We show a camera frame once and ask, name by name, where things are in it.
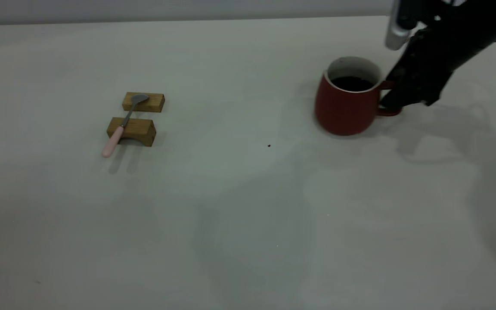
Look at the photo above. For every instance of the red ceramic mug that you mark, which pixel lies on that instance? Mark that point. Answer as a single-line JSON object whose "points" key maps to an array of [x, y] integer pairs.
{"points": [[342, 110]]}

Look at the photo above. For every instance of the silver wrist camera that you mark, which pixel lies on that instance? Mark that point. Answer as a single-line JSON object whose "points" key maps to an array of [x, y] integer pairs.
{"points": [[398, 26]]}

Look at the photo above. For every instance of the arched wooden block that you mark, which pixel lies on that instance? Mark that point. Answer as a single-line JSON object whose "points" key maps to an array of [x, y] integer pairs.
{"points": [[142, 129]]}

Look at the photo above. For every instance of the flat wooden block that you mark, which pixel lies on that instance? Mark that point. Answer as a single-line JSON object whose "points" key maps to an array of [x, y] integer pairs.
{"points": [[153, 103]]}

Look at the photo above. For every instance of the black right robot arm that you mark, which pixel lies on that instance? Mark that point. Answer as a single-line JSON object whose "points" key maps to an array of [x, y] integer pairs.
{"points": [[472, 26]]}

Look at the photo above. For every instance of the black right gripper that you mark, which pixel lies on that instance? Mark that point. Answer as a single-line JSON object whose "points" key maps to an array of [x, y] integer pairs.
{"points": [[429, 64]]}

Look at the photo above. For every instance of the dark coffee liquid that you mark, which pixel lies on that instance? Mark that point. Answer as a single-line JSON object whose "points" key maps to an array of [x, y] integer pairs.
{"points": [[352, 83]]}

